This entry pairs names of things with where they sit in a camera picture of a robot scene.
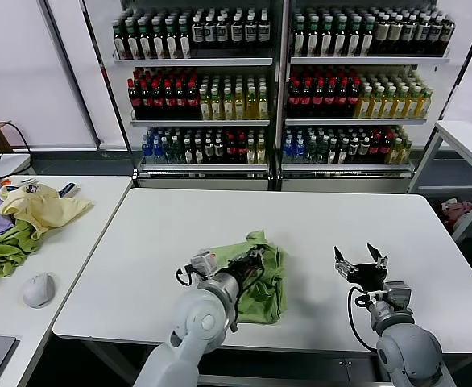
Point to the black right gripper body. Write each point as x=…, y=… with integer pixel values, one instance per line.
x=367, y=276

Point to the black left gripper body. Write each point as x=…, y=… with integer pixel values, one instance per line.
x=246, y=268

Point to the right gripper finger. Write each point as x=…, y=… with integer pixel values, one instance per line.
x=381, y=262
x=344, y=268

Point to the light green t-shirt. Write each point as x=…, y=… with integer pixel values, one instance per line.
x=268, y=298

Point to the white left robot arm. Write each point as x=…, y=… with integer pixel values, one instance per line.
x=204, y=322

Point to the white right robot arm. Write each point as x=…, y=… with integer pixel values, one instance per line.
x=409, y=350

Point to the pink clothes pile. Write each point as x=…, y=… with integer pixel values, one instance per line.
x=457, y=209

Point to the dark table underframe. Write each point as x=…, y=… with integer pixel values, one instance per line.
x=280, y=369

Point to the green cap yellow juice bottle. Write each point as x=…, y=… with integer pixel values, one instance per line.
x=240, y=106
x=424, y=105
x=376, y=105
x=251, y=106
x=412, y=105
x=228, y=106
x=262, y=153
x=364, y=105
x=251, y=153
x=388, y=105
x=400, y=105
x=205, y=106
x=217, y=106
x=395, y=152
x=263, y=106
x=405, y=153

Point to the beige label brown bottle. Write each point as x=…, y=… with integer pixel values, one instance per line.
x=354, y=152
x=364, y=152
x=219, y=152
x=208, y=152

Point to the red cap cola bottle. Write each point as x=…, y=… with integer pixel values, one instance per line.
x=317, y=101
x=179, y=102
x=230, y=152
x=191, y=102
x=134, y=102
x=168, y=102
x=375, y=151
x=342, y=101
x=354, y=101
x=146, y=102
x=157, y=102
x=292, y=101
x=329, y=101
x=385, y=151
x=241, y=152
x=305, y=101

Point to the white label black bottle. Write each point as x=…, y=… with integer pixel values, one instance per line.
x=332, y=152
x=343, y=152
x=198, y=152
x=188, y=152

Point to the dark green drink bottle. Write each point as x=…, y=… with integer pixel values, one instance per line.
x=322, y=151
x=176, y=151
x=311, y=151
x=166, y=151

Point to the blue plastic water bottle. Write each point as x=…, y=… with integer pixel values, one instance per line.
x=299, y=151
x=287, y=151
x=156, y=151
x=146, y=151

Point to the blue striped white cloth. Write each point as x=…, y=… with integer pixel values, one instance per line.
x=69, y=189

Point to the white drinks display shelf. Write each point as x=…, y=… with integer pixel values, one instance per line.
x=361, y=61
x=199, y=62

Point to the pale yellow garment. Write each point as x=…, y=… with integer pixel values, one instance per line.
x=50, y=209

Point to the grey computer mouse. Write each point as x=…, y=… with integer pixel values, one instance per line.
x=38, y=290

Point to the green cap white label bottle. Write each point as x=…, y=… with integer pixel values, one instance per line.
x=185, y=44
x=171, y=44
x=312, y=42
x=326, y=42
x=367, y=42
x=353, y=42
x=299, y=42
x=158, y=44
x=340, y=42
x=145, y=44
x=133, y=44
x=121, y=44

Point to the beige label dark bottle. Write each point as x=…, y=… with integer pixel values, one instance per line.
x=381, y=38
x=395, y=38

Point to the white cap dark label bottle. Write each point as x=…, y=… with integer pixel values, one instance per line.
x=448, y=38
x=250, y=34
x=197, y=34
x=435, y=38
x=422, y=38
x=263, y=34
x=209, y=34
x=236, y=34
x=408, y=38
x=222, y=34

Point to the crumpled green garment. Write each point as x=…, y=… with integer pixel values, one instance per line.
x=6, y=246

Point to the brown cardboard box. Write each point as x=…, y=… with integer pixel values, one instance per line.
x=0, y=137

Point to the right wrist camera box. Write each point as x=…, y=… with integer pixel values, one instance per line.
x=399, y=296

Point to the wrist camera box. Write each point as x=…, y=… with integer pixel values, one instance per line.
x=204, y=264
x=399, y=296

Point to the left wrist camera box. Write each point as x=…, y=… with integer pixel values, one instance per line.
x=204, y=264

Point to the white metal-frame table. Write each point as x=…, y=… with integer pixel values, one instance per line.
x=461, y=135

